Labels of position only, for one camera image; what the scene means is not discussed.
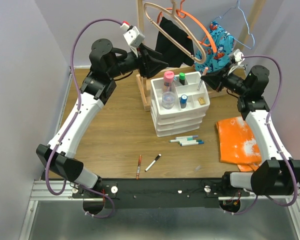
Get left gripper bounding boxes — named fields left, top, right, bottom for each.
left=107, top=41, right=169, bottom=79

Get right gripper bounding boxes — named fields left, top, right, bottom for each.
left=201, top=62, right=250, bottom=96

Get pink cap white marker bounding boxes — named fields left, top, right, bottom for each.
left=197, top=66, right=209, bottom=91

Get black green highlighter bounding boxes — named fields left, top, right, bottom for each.
left=178, top=72, right=186, bottom=86

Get blue cap clear tube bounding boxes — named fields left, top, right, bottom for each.
left=180, top=94, right=188, bottom=109

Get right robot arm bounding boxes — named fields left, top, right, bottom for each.
left=201, top=65, right=300, bottom=197

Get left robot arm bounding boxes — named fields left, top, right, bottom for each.
left=36, top=38, right=168, bottom=198

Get blue fish print garment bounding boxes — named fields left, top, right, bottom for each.
left=194, top=21, right=235, bottom=73

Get black shorts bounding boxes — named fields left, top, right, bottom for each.
left=154, top=16, right=196, bottom=68

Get small yellow eraser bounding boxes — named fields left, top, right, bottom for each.
left=198, top=97, right=206, bottom=106

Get wooden clothes rack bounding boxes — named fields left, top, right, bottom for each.
left=136, top=0, right=266, bottom=112

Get pink lid pencil tube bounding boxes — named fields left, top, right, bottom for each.
left=162, top=70, right=175, bottom=93

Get white plastic drawer organizer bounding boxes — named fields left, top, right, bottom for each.
left=150, top=71, right=210, bottom=137

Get beige wooden hanger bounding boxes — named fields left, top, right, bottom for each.
left=143, top=0, right=207, bottom=67

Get orange plastic hanger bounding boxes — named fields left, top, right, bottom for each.
left=153, top=1, right=218, bottom=58

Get purple cap marker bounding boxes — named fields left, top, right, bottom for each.
left=175, top=135, right=198, bottom=140

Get blue cap marker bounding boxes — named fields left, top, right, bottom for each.
left=180, top=141, right=204, bottom=147

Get teal cap marker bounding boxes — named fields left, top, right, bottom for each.
left=169, top=137, right=196, bottom=143

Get orange white tie-dye cloth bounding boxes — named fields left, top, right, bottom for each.
left=216, top=116, right=262, bottom=172

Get black cap white marker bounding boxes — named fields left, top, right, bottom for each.
left=144, top=153, right=162, bottom=172

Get red pen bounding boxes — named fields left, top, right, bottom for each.
left=136, top=155, right=142, bottom=180

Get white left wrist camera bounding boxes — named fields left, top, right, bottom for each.
left=120, top=21, right=145, bottom=49

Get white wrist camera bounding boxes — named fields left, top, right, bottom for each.
left=228, top=49, right=244, bottom=65
left=120, top=21, right=145, bottom=49

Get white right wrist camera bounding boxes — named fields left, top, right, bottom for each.
left=228, top=49, right=244, bottom=65

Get blue wire hanger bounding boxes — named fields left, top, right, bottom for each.
left=213, top=0, right=255, bottom=50

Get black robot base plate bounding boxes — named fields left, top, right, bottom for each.
left=72, top=178, right=250, bottom=213

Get aluminium frame rails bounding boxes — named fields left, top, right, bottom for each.
left=18, top=65, right=300, bottom=240

